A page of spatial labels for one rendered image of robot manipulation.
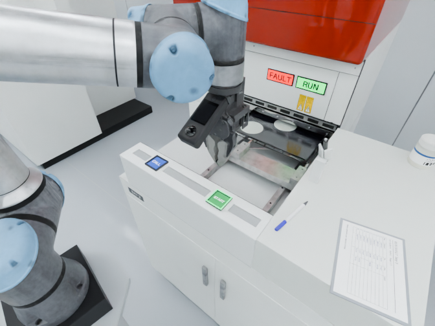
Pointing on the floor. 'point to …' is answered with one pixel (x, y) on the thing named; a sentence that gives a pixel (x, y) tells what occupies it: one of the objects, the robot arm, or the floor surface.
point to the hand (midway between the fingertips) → (217, 162)
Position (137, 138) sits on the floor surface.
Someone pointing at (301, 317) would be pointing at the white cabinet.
